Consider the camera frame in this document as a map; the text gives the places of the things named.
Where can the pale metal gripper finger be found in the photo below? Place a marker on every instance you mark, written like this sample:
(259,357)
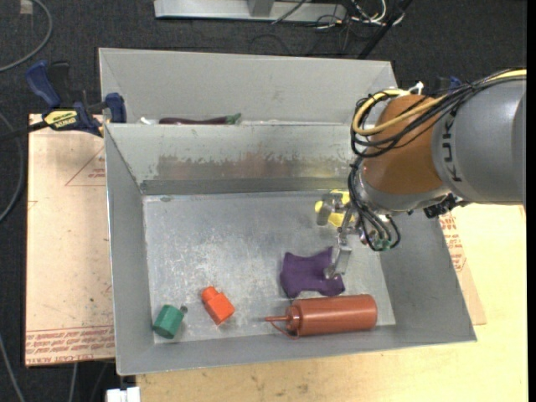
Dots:
(341,260)
(323,214)

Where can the yellow toy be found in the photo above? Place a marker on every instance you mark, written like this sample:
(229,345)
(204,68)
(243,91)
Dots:
(333,219)

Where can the purple cloth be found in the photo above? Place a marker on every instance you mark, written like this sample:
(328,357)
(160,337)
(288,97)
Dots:
(303,272)

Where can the red-brown squeeze bottle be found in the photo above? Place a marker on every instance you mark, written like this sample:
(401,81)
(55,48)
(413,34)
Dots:
(335,314)

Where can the grey metal bin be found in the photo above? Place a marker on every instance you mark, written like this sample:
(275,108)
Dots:
(218,241)

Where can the orange plastic bottle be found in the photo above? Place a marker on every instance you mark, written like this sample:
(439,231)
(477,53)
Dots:
(218,306)

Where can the green cylinder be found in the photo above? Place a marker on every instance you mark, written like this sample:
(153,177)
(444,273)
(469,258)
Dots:
(168,321)

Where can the black cylinder on white bracket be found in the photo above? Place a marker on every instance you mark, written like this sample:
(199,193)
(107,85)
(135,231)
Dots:
(437,210)

